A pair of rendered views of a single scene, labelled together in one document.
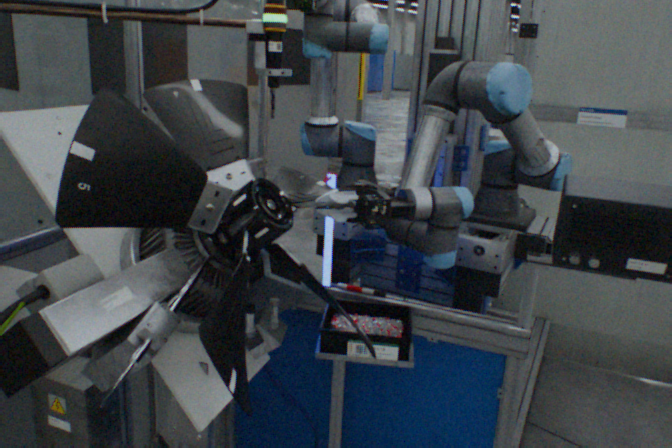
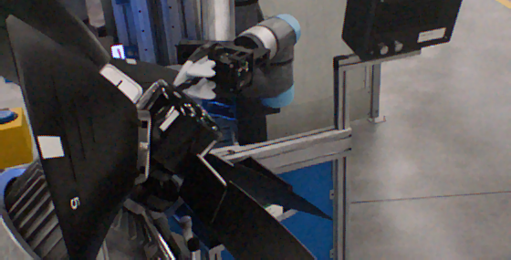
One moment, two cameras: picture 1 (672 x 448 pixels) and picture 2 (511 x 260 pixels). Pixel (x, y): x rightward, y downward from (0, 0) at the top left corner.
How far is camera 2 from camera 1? 60 cm
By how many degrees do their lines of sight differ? 37
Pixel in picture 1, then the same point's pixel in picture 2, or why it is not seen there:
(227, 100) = not seen: outside the picture
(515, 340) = (340, 142)
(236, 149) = (92, 54)
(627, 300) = (296, 71)
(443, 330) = (276, 163)
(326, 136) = not seen: hidden behind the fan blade
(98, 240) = not seen: outside the picture
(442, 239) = (285, 75)
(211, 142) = not seen: hidden behind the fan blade
